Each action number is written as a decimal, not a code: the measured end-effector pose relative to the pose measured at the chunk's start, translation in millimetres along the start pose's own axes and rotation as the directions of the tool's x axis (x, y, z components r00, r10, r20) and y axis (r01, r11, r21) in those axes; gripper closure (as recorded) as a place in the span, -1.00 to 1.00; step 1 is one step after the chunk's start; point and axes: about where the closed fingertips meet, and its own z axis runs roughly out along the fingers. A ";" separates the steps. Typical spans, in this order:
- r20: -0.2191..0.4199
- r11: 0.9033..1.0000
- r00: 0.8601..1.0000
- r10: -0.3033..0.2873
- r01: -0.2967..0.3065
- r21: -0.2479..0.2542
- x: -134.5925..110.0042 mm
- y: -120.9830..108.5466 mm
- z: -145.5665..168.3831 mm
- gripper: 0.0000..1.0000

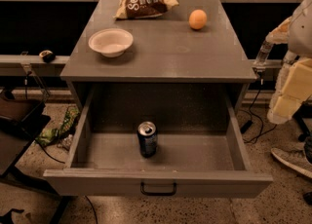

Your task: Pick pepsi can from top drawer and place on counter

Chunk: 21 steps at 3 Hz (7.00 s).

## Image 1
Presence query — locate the small black yellow object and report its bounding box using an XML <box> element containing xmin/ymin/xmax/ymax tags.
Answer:
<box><xmin>39</xmin><ymin>50</ymin><xmax>56</xmax><ymax>63</ymax></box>

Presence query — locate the grey open drawer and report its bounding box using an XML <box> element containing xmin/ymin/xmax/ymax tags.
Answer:
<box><xmin>44</xmin><ymin>83</ymin><xmax>272</xmax><ymax>198</ymax></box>

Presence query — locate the blue pepsi can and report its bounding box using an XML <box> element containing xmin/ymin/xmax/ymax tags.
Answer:
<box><xmin>137</xmin><ymin>122</ymin><xmax>158</xmax><ymax>158</ymax></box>

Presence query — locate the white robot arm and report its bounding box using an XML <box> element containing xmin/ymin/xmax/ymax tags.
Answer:
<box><xmin>266</xmin><ymin>0</ymin><xmax>312</xmax><ymax>125</ymax></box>

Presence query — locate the dark side table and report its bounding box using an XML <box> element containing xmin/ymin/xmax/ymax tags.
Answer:
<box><xmin>0</xmin><ymin>90</ymin><xmax>71</xmax><ymax>224</ymax></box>

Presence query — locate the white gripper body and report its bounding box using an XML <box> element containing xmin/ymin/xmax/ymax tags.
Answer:
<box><xmin>267</xmin><ymin>51</ymin><xmax>296</xmax><ymax>125</ymax></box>

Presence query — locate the white sneaker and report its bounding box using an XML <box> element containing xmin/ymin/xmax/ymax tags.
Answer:
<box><xmin>271</xmin><ymin>148</ymin><xmax>312</xmax><ymax>178</ymax></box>

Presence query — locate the brown chip bag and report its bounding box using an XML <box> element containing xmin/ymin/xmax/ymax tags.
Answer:
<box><xmin>115</xmin><ymin>0</ymin><xmax>178</xmax><ymax>19</ymax></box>

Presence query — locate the black drawer handle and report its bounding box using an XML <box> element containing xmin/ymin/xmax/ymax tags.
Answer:
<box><xmin>140</xmin><ymin>182</ymin><xmax>177</xmax><ymax>197</ymax></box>

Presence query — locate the black power cable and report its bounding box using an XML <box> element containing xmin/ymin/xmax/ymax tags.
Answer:
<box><xmin>239</xmin><ymin>78</ymin><xmax>277</xmax><ymax>144</ymax></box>

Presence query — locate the green snack bag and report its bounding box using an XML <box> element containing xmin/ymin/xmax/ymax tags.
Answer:
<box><xmin>35</xmin><ymin>106</ymin><xmax>80</xmax><ymax>147</ymax></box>

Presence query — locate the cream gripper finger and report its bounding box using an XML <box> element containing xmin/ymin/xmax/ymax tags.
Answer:
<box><xmin>282</xmin><ymin>58</ymin><xmax>312</xmax><ymax>101</ymax></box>
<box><xmin>273</xmin><ymin>95</ymin><xmax>302</xmax><ymax>119</ymax></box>

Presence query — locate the orange fruit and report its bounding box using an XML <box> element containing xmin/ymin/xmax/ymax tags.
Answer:
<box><xmin>188</xmin><ymin>10</ymin><xmax>207</xmax><ymax>30</ymax></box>

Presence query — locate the grey cabinet counter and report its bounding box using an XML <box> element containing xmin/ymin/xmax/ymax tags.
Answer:
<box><xmin>59</xmin><ymin>0</ymin><xmax>257</xmax><ymax>115</ymax></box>

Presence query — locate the clear water bottle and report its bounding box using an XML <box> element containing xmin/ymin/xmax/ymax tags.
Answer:
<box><xmin>253</xmin><ymin>40</ymin><xmax>274</xmax><ymax>69</ymax></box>

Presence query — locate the white bowl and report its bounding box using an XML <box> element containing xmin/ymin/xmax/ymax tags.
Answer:
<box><xmin>89</xmin><ymin>28</ymin><xmax>134</xmax><ymax>57</ymax></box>

